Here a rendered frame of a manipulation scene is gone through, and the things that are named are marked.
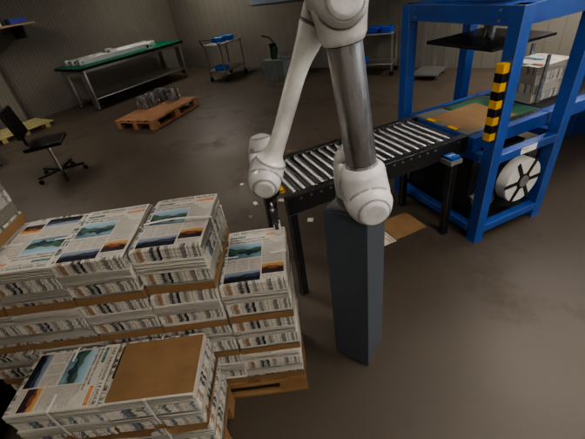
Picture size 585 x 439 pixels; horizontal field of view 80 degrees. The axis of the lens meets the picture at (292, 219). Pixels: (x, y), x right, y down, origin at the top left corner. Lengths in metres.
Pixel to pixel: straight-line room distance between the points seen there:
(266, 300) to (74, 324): 0.82
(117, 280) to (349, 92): 1.09
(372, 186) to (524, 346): 1.52
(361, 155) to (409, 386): 1.36
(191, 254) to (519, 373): 1.76
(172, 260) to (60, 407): 0.71
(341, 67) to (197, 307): 1.08
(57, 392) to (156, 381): 0.40
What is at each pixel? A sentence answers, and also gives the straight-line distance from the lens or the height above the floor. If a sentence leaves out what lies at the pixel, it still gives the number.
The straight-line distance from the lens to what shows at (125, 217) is 1.67.
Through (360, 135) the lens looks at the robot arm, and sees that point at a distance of 1.10.
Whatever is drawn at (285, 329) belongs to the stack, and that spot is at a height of 0.51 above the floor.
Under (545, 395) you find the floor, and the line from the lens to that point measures 2.27.
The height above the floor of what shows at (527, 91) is 0.89.
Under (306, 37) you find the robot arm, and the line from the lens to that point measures 1.18.
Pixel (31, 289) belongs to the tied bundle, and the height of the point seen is 0.96.
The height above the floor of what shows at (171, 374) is 0.60.
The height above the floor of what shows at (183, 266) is 0.97.
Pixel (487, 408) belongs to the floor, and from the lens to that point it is 2.13.
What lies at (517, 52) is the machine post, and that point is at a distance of 2.41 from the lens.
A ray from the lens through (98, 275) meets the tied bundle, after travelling 1.54.
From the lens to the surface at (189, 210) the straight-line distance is 1.56.
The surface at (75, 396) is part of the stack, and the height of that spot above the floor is 0.60.
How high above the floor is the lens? 1.83
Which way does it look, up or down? 35 degrees down
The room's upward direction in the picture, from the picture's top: 9 degrees counter-clockwise
